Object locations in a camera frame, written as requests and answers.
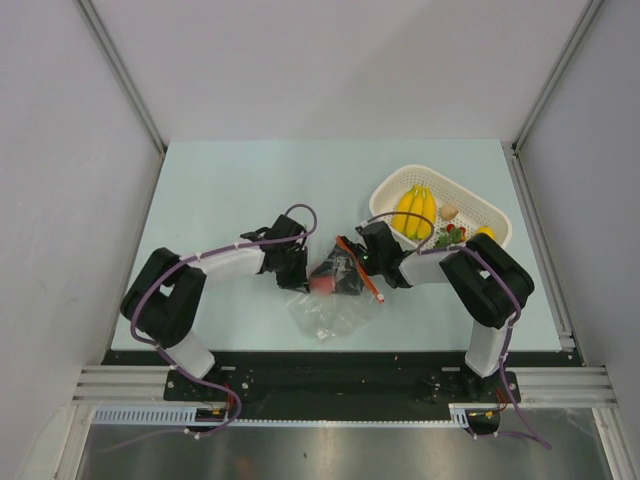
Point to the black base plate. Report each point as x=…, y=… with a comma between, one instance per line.
x=341, y=386

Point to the beige fake egg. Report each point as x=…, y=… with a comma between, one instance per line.
x=448, y=212

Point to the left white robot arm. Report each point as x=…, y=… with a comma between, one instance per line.
x=165, y=296

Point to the clear zip top bag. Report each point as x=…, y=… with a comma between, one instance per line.
x=326, y=317

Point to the yellow fake lemon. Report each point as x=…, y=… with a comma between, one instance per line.
x=486, y=231

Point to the yellow fake bananas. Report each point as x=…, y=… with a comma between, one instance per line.
x=415, y=216

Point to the white perforated plastic basket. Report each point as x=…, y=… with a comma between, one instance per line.
x=474, y=211

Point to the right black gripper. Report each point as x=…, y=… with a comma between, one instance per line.
x=351, y=284

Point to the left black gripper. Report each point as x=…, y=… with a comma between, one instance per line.
x=299, y=281

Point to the aluminium frame rail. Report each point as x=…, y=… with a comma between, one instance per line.
x=565, y=387

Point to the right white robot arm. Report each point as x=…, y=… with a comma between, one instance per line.
x=491, y=285

